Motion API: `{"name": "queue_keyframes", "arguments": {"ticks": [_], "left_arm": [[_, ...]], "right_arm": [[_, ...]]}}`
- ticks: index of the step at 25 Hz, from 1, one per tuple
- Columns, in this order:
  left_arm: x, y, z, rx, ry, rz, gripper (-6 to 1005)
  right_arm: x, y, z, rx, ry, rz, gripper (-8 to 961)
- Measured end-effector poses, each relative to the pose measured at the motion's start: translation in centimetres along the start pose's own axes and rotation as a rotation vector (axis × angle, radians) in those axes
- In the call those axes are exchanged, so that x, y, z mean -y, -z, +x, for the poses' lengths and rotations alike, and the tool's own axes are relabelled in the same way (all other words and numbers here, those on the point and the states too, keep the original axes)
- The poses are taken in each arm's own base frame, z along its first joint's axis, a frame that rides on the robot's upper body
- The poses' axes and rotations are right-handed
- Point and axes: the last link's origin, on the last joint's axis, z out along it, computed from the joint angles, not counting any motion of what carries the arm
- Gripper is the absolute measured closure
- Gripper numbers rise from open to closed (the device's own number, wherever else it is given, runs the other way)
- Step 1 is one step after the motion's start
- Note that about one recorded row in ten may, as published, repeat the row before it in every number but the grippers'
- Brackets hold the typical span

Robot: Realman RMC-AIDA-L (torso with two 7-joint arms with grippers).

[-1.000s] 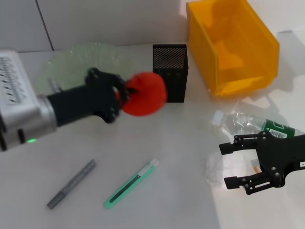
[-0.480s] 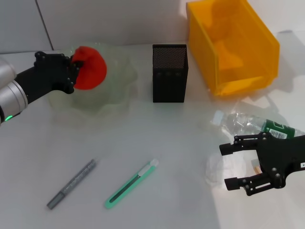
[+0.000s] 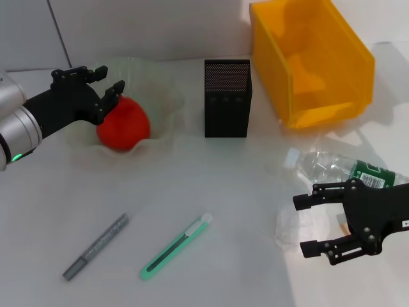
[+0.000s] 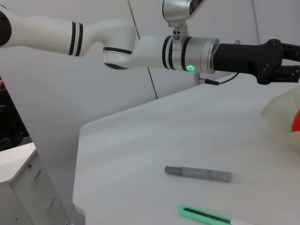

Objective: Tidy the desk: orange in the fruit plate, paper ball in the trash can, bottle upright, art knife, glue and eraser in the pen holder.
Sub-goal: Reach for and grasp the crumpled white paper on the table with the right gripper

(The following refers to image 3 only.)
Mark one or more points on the green utility knife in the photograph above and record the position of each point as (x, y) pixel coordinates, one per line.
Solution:
(172, 249)

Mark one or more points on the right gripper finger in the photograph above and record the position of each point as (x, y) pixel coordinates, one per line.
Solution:
(311, 249)
(302, 202)

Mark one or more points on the red pear-shaped toy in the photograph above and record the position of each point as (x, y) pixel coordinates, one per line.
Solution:
(128, 128)

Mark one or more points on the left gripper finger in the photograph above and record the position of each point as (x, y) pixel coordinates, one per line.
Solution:
(113, 92)
(100, 72)

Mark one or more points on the clear green-label water bottle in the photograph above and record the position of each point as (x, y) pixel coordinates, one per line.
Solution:
(326, 166)

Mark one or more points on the yellow plastic bin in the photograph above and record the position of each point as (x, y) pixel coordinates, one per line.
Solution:
(319, 64)

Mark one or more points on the black mesh pen holder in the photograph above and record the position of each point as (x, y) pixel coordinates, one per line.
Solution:
(227, 112)

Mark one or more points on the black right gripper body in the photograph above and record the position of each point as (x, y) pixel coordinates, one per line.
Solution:
(374, 214)

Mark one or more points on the green glass fruit plate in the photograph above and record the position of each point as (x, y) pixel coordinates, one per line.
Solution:
(159, 96)

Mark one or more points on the white paper ball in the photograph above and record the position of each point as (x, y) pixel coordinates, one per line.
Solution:
(303, 227)

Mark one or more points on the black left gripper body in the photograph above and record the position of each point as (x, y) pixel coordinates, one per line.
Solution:
(64, 102)

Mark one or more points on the grey marker pen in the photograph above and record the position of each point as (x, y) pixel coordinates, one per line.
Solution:
(96, 247)

